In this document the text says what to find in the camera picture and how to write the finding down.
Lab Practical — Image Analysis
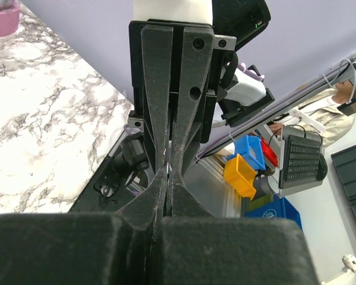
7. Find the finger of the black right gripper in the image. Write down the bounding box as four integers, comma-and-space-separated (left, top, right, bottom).
171, 25, 214, 177
141, 24, 173, 169

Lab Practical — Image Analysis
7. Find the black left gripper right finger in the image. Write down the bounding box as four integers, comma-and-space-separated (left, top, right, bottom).
158, 178, 319, 284

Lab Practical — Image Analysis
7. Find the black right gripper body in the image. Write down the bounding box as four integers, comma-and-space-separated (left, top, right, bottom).
127, 19, 238, 143

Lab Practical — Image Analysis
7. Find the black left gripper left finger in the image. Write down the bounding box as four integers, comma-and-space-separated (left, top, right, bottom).
0, 170, 168, 284

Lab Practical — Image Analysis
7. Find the silver keyring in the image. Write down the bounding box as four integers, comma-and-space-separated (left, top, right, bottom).
166, 163, 172, 179

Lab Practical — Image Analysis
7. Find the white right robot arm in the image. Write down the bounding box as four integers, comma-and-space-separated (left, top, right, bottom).
129, 1, 273, 173

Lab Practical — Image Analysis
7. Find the yellow plastic bin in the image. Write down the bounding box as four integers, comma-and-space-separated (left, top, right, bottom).
223, 154, 257, 200

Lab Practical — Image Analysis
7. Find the blue storage crate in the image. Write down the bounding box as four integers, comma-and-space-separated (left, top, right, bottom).
246, 194, 303, 230

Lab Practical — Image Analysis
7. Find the blue plastic bin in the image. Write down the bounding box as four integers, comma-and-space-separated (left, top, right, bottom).
227, 135, 266, 170

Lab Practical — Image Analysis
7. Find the person in beige shirt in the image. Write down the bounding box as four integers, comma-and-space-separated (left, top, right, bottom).
268, 78, 356, 148

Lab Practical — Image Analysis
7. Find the grey keyboard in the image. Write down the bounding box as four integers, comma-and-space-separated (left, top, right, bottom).
278, 125, 327, 189

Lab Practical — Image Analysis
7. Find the pink metronome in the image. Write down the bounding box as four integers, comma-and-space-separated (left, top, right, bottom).
0, 0, 20, 37

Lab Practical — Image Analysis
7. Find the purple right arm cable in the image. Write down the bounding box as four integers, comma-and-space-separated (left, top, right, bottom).
237, 64, 266, 83

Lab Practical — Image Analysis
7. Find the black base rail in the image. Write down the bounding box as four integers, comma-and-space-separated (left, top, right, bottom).
69, 131, 152, 213

